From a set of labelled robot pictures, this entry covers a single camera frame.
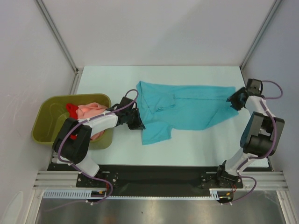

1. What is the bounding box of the left aluminium frame post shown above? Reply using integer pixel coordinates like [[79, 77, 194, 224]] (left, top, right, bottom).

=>
[[34, 0, 78, 73]]

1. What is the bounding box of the white slotted cable duct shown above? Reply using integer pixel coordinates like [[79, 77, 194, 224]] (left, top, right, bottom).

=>
[[43, 189, 234, 201]]

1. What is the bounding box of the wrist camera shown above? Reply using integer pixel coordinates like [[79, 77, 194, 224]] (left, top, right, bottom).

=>
[[117, 97, 135, 112], [245, 78, 263, 97]]

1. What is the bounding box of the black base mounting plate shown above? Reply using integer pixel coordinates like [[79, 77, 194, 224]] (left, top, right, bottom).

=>
[[46, 163, 274, 197]]

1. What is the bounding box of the turquoise t shirt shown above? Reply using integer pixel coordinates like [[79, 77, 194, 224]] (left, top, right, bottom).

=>
[[136, 81, 238, 145]]

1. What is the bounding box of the aluminium frame post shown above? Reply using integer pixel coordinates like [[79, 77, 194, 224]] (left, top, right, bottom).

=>
[[34, 0, 78, 73], [239, 0, 284, 72]]

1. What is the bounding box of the right aluminium frame post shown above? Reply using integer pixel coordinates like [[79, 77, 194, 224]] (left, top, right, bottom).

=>
[[239, 0, 284, 72]]

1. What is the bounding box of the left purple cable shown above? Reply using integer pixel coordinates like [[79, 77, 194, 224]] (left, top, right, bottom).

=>
[[57, 88, 140, 207]]

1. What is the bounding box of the pink t shirt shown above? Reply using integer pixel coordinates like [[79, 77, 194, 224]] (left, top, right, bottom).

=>
[[77, 102, 108, 142]]

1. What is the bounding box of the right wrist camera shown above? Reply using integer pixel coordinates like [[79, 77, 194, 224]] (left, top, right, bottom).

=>
[[245, 78, 263, 97]]

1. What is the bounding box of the red t shirt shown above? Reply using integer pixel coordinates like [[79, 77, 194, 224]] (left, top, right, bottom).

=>
[[65, 103, 79, 140]]

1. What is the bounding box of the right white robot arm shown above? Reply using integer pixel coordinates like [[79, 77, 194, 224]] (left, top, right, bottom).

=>
[[215, 87, 285, 188]]

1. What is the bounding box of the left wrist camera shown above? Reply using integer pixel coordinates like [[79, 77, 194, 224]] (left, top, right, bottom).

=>
[[117, 97, 135, 112]]

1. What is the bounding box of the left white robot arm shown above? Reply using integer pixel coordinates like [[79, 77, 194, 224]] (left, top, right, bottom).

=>
[[52, 106, 145, 187]]

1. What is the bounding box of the olive green plastic bin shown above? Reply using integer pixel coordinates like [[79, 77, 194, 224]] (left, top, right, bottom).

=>
[[32, 93, 112, 148]]

